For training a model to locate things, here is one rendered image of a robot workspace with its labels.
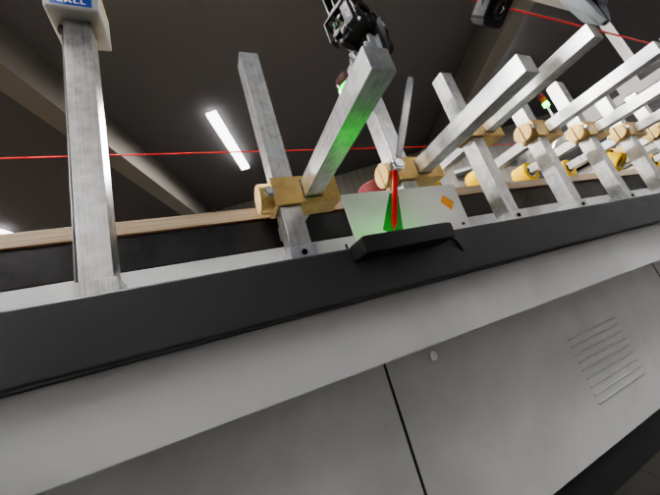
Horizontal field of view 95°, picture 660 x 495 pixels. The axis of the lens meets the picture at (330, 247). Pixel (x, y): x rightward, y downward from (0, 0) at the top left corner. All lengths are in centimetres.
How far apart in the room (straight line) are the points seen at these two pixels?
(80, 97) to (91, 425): 43
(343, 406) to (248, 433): 19
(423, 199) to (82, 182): 53
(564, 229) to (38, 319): 90
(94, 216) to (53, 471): 28
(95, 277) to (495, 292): 64
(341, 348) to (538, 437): 65
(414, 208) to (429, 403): 44
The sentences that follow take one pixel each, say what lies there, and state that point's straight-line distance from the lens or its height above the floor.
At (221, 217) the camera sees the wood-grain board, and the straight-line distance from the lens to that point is 70.
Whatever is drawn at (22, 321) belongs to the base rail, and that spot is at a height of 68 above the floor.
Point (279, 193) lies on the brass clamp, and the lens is 49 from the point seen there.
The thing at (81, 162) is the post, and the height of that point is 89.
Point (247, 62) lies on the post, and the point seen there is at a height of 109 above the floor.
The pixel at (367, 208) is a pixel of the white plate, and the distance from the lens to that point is 53.
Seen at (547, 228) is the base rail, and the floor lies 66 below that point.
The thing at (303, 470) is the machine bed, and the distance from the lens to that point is 68.
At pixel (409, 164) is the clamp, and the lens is 64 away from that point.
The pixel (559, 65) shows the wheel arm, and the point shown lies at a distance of 79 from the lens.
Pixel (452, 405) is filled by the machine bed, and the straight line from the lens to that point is 83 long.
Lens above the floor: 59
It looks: 15 degrees up
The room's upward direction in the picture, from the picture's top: 17 degrees counter-clockwise
